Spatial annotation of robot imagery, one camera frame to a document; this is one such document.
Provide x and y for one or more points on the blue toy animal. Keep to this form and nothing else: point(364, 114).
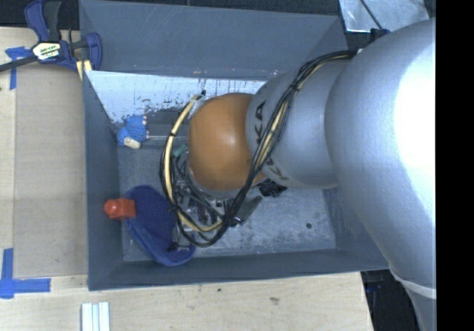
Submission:
point(134, 129)

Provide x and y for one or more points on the pale wood board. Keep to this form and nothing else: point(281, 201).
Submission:
point(48, 159)

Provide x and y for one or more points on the grey metal bin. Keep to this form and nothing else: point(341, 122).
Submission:
point(192, 37)

